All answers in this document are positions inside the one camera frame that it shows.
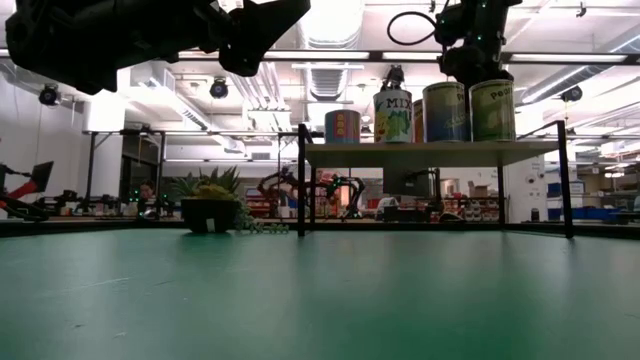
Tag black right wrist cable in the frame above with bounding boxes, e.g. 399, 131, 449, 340
386, 10, 444, 47

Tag orange label tin can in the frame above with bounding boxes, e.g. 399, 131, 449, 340
411, 98, 426, 144

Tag black metal rack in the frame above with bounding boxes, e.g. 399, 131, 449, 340
82, 128, 166, 216

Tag blue green label tin can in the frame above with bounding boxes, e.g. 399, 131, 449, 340
422, 81, 469, 143

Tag person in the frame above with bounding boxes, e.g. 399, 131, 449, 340
134, 178, 159, 219

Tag black ceiling camera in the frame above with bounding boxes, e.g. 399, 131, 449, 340
38, 83, 60, 107
208, 77, 230, 100
559, 85, 584, 104
382, 64, 406, 92

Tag black overhead beam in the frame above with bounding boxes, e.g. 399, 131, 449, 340
174, 49, 640, 64

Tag wooden shelf with black legs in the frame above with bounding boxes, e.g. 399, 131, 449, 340
297, 119, 575, 239

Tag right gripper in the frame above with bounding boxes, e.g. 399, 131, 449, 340
438, 44, 516, 142

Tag red black robot gripper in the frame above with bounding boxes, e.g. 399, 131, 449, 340
0, 160, 55, 222

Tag mix vegetable label tin can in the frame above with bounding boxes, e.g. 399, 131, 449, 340
372, 88, 414, 145

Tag green table mat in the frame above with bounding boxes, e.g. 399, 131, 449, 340
0, 227, 640, 360

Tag blue dotted label tin can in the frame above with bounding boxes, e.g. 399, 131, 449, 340
324, 109, 362, 145

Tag black aluminium table frame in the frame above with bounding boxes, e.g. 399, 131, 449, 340
0, 217, 640, 240

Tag orange black robot arms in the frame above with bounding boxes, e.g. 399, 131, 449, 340
257, 167, 366, 221

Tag pale green label tin can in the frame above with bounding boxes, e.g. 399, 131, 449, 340
468, 78, 517, 143

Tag potted succulent plant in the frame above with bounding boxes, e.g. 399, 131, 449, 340
167, 165, 291, 235

